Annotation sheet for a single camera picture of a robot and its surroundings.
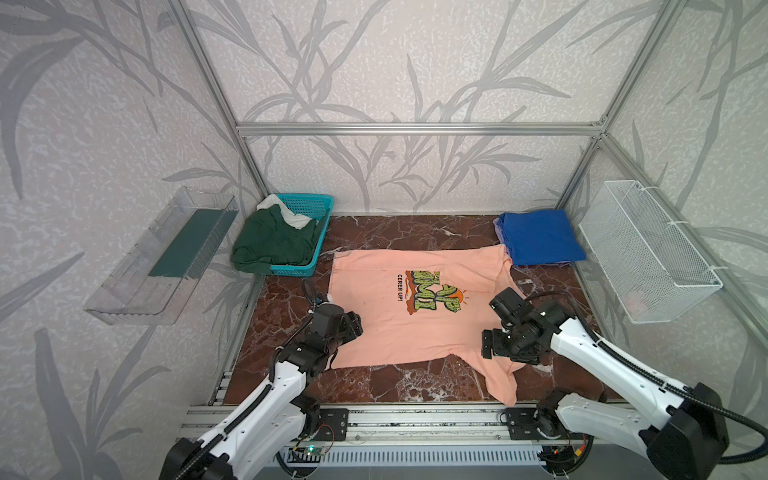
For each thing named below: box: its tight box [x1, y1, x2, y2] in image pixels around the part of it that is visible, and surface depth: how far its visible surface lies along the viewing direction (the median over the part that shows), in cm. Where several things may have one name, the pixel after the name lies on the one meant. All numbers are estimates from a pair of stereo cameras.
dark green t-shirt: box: [230, 204, 329, 275], surface depth 105 cm
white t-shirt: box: [257, 194, 312, 229], surface depth 118 cm
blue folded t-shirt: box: [500, 209, 586, 266], surface depth 110 cm
